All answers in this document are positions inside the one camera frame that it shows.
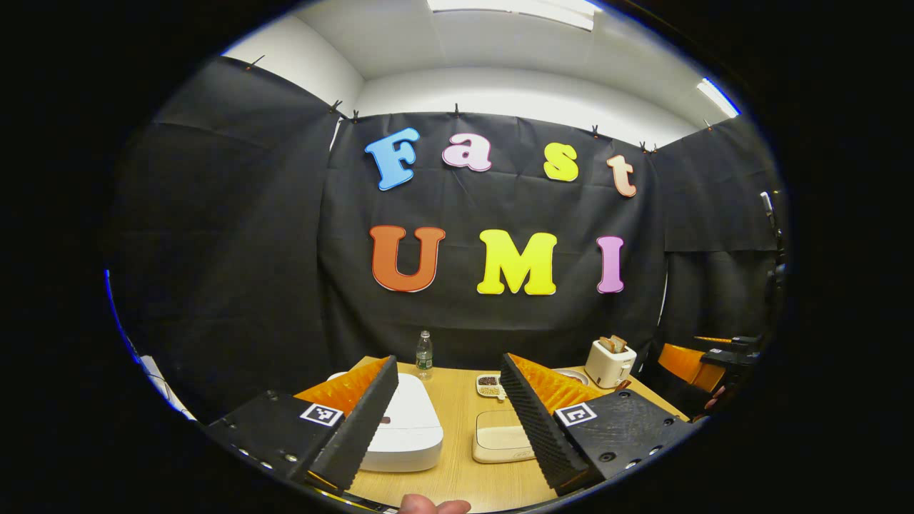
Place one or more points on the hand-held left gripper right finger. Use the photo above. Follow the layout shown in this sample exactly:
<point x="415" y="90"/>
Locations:
<point x="539" y="435"/>

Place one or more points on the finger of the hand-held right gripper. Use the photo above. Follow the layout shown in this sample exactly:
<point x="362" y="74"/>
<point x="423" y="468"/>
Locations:
<point x="685" y="364"/>
<point x="742" y="342"/>

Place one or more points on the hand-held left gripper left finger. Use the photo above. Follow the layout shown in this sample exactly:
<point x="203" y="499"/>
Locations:
<point x="360" y="428"/>

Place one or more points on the clear plastic rice container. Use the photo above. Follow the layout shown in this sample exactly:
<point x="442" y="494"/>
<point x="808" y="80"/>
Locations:
<point x="500" y="417"/>

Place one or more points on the white rice cooker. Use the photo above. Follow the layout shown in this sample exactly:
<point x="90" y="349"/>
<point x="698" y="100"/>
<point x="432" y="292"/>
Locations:
<point x="410" y="428"/>

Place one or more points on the white round plate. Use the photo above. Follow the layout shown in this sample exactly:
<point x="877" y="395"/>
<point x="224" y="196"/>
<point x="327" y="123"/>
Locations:
<point x="575" y="375"/>

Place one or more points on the toast slice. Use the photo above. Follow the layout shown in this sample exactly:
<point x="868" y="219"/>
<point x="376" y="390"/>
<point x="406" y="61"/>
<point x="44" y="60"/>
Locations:
<point x="618" y="343"/>
<point x="605" y="345"/>

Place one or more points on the white divided grain dish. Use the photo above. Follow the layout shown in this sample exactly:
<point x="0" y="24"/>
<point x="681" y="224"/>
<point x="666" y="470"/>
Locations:
<point x="489" y="385"/>

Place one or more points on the white toaster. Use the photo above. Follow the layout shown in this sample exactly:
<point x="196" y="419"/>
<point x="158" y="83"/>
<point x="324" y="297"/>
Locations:
<point x="607" y="368"/>

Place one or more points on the clear water bottle green label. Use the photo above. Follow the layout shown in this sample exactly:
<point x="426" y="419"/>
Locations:
<point x="424" y="353"/>

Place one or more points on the dark stand with white tip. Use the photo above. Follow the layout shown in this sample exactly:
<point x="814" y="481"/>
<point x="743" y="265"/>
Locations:
<point x="775" y="243"/>

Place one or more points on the white side desk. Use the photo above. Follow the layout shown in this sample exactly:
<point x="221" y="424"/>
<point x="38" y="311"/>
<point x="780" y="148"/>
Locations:
<point x="168" y="392"/>

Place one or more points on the black backdrop cloth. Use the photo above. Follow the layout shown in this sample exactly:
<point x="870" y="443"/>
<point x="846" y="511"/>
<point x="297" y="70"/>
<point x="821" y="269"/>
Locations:
<point x="250" y="250"/>

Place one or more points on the ceiling light panel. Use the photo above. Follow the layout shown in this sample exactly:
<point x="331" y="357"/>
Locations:
<point x="717" y="98"/>
<point x="514" y="8"/>

